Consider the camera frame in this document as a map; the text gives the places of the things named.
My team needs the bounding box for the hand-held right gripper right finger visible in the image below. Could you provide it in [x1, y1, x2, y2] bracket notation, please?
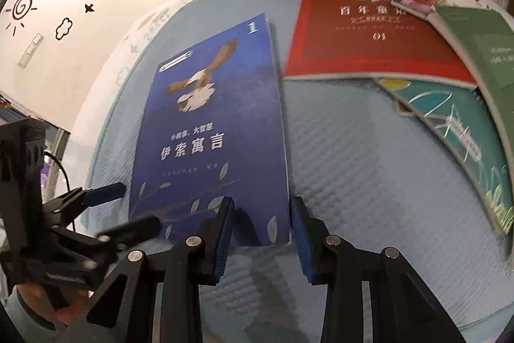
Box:
[290, 196, 468, 343]

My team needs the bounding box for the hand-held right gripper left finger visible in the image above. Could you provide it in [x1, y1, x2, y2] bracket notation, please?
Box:
[60, 197, 235, 343]

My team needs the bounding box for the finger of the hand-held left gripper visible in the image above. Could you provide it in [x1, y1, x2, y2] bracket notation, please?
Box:
[42, 183, 126, 223]
[96, 215, 162, 249]

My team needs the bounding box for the dark blue eagle book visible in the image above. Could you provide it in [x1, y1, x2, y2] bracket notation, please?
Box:
[128, 13, 292, 247]

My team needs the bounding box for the red book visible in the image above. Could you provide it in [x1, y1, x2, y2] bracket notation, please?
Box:
[283, 0, 479, 90]

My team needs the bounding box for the person's left forearm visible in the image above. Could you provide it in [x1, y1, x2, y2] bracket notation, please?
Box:
[6, 295, 61, 343]

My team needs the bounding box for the person's left hand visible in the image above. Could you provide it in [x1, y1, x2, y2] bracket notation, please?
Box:
[16, 283, 87, 329]

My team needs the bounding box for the teal book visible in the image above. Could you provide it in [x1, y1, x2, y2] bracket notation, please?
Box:
[373, 78, 514, 235]

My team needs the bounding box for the green book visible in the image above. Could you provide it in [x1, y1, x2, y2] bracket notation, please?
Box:
[430, 5, 514, 127]

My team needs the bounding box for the white wall switch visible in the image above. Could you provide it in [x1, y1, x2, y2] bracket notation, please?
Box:
[16, 33, 44, 68]

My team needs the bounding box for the red sun wall sticker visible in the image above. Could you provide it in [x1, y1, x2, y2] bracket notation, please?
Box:
[5, 0, 43, 36]

